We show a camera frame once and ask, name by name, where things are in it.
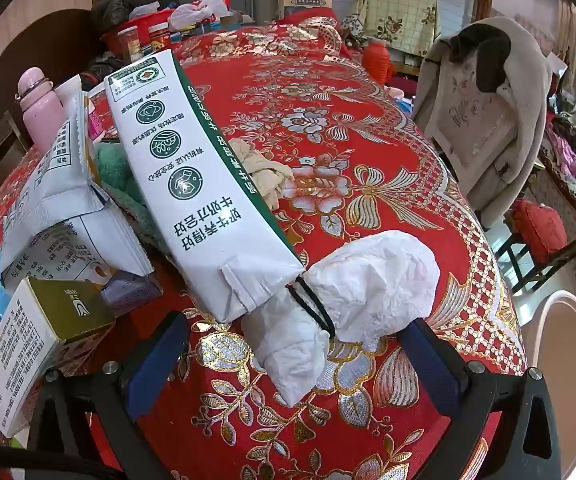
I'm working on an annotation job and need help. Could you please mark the small dark wooden chair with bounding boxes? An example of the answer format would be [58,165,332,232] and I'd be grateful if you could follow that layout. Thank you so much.
[492,200,576,291]

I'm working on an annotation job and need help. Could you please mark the beige fleece coat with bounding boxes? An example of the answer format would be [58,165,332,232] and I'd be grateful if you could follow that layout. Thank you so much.
[413,16,553,231]

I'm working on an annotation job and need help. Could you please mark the beige cardboard box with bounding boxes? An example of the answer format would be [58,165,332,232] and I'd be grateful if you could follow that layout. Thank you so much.
[278,0,333,23]

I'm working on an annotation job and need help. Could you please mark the floral sofa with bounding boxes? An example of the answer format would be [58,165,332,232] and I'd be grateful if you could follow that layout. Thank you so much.
[540,115,576,246]

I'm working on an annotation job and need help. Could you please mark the green cloth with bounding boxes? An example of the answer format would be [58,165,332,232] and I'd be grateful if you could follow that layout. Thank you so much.
[93,142,169,256]

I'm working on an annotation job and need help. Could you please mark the black hair tie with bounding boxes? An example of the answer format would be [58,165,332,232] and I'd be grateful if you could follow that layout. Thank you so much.
[288,275,336,338]

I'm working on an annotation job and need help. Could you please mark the gold white small carton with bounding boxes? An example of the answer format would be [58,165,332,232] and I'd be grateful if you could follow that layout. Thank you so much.
[0,276,117,438]

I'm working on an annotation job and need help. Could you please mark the red cushion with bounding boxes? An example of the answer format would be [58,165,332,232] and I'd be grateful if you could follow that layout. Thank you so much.
[512,199,568,256]

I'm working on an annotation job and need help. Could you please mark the beige trash bin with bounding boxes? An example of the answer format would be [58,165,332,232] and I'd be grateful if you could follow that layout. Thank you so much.
[522,290,576,480]

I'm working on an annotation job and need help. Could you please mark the red plastic basket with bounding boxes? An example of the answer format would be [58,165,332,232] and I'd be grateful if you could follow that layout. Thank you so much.
[100,12,169,53]

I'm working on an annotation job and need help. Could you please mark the white green milk carton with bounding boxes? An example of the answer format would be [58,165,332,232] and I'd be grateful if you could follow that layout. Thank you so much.
[105,51,309,324]

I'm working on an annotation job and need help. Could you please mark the beige curtain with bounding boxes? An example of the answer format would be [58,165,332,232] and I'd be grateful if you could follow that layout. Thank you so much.
[528,0,576,61]

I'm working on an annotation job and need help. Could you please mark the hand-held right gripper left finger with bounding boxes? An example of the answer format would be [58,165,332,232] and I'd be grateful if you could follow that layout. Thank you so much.
[28,310,209,480]

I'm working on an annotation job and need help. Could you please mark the red thermos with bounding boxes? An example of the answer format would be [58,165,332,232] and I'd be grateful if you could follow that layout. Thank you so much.
[363,41,395,86]

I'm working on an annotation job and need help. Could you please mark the yellow floral cover cloth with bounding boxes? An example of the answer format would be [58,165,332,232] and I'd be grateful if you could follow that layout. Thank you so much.
[353,0,438,56]

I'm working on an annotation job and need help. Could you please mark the beige crumpled cloth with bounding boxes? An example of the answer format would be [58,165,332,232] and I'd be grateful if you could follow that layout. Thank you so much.
[228,137,296,208]

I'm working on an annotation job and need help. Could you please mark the red floral tablecloth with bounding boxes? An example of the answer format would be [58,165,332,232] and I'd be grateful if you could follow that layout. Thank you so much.
[0,17,528,480]

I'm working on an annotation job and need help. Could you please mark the red lid jar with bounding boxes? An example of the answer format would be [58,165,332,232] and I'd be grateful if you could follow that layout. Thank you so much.
[147,22,175,56]
[118,26,141,63]

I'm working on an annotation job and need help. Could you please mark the pink water bottle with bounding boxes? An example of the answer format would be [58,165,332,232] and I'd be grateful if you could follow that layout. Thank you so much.
[16,66,65,158]

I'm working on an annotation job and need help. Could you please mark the white snack packet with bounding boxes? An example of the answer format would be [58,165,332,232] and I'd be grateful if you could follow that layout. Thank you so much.
[0,74,155,288]

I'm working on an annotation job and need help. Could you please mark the black plastic bag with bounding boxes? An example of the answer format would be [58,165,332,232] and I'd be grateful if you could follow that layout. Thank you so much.
[90,0,179,36]

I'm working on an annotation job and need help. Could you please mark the purple packet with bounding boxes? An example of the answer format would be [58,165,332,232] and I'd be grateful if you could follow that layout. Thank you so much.
[103,272,163,311]

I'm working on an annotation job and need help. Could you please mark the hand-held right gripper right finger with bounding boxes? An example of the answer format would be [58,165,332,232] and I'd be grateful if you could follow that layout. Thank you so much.
[399,317,563,480]

